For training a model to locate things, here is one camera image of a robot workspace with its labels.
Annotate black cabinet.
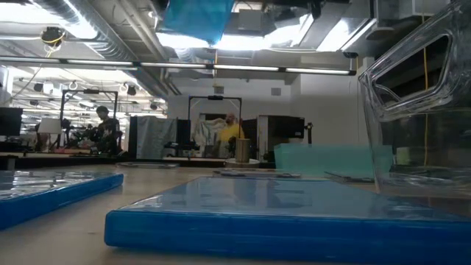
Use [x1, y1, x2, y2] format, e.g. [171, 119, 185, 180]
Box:
[256, 114, 306, 162]

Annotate black monitor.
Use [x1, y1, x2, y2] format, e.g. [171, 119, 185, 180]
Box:
[0, 107, 24, 137]

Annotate white cloth cover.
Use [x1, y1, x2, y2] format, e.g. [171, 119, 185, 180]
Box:
[191, 116, 227, 159]

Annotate teal plastic bin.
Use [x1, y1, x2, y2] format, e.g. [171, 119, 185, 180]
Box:
[274, 143, 394, 178]

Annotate long ceiling light strip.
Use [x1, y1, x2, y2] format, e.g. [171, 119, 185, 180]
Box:
[0, 56, 357, 77]

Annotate metal disc spindle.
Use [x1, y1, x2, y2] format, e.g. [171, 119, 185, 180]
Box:
[224, 138, 261, 169]

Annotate grey fabric cover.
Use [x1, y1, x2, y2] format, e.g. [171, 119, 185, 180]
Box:
[135, 116, 178, 160]

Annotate jewel case with grey print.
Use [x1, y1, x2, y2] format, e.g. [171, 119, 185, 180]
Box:
[325, 170, 376, 184]

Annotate black ceiling device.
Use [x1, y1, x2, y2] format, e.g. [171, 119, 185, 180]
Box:
[40, 26, 67, 48]

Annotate clear plastic bin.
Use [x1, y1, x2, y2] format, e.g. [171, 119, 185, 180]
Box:
[358, 0, 471, 218]

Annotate black jewel case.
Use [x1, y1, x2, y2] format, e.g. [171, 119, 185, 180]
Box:
[212, 168, 303, 180]
[116, 161, 180, 169]

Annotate white lamp shade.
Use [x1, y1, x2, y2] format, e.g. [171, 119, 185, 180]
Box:
[36, 117, 63, 135]

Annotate person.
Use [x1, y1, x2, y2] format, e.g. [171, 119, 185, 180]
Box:
[87, 105, 123, 155]
[219, 112, 246, 152]

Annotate dark background table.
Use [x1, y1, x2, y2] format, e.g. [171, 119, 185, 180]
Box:
[0, 151, 130, 171]

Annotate black rig frame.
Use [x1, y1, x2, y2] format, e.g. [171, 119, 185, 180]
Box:
[60, 89, 119, 150]
[187, 95, 243, 160]

